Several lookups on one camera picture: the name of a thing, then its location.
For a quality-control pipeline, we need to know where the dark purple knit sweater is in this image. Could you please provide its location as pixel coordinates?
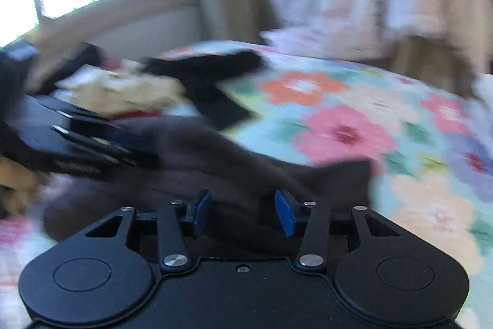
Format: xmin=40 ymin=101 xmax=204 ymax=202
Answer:
xmin=43 ymin=116 xmax=372 ymax=257

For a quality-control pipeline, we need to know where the beige garment on bed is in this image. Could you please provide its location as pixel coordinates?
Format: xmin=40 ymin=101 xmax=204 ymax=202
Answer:
xmin=56 ymin=68 xmax=185 ymax=116

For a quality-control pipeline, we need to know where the black garment on bed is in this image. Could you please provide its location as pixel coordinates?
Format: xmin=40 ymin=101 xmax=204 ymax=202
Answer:
xmin=141 ymin=50 xmax=263 ymax=130

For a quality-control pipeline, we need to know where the floral fleece blanket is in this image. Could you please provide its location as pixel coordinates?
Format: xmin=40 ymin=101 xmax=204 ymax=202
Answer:
xmin=0 ymin=39 xmax=493 ymax=329

